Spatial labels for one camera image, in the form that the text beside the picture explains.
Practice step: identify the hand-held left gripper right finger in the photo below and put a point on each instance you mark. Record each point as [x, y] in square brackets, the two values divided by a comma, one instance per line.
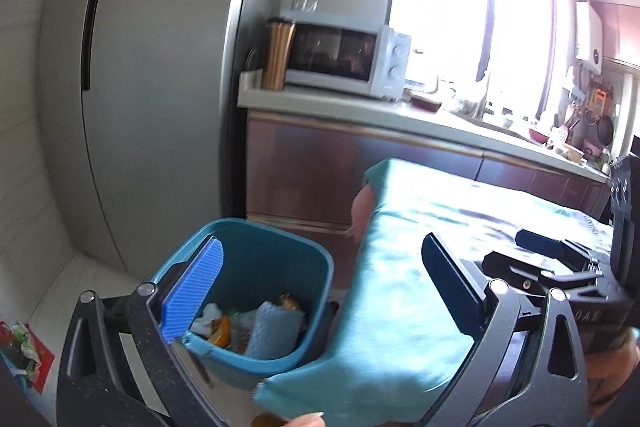
[450, 287]

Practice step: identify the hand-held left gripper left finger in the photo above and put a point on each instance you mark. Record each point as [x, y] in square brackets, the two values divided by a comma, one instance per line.
[195, 292]

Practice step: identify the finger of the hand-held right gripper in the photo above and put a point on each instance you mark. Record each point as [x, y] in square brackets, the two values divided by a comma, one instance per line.
[545, 243]
[530, 269]

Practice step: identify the dotted paper cup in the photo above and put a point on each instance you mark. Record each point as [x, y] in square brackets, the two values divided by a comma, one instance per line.
[207, 317]

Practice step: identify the orange peel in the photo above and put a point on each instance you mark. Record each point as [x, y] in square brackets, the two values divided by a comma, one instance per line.
[222, 332]

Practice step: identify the blue plastic trash bin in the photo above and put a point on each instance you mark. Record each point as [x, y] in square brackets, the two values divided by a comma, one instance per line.
[260, 257]

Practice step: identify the person's right hand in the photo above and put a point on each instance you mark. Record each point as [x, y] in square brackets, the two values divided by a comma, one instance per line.
[607, 372]

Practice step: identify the person's left hand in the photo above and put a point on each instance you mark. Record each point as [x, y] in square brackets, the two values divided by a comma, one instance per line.
[311, 421]

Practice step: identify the teal grey printed tablecloth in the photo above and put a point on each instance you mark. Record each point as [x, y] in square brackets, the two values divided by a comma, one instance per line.
[400, 307]

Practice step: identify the pink pot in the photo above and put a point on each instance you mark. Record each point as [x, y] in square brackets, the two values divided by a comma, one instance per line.
[592, 152]

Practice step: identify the beige bowl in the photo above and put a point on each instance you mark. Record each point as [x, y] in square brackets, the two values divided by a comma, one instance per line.
[574, 152]

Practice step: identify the hanging frying pan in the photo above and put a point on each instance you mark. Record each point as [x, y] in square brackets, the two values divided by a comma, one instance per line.
[606, 129]

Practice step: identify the red bowl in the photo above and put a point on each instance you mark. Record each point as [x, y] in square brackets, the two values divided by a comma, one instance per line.
[539, 135]

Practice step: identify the hanging kitchen utensils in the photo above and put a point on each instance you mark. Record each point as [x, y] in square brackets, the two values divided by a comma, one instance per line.
[582, 102]

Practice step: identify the kitchen counter with cabinets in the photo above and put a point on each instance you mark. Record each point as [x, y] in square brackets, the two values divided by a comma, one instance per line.
[300, 167]

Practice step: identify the red green plastic bag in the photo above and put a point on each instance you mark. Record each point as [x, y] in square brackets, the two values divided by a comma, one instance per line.
[25, 347]

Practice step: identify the dark red food container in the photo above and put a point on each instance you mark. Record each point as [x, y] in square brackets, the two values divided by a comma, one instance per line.
[426, 103]

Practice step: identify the white water heater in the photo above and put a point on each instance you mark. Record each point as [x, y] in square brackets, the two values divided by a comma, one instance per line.
[590, 37]

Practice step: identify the grey refrigerator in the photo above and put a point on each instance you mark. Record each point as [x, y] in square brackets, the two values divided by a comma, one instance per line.
[165, 82]

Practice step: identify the copper thermos bottle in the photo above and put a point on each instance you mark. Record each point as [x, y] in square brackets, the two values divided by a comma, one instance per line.
[277, 57]

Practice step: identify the kitchen window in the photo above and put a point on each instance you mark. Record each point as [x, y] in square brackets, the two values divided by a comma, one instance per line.
[440, 7]

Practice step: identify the white microwave oven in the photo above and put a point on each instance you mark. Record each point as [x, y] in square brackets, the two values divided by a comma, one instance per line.
[325, 52]

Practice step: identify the white figurine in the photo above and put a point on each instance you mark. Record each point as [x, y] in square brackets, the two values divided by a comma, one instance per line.
[306, 6]

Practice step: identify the pink wall cabinet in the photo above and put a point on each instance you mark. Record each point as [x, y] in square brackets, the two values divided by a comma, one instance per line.
[625, 32]

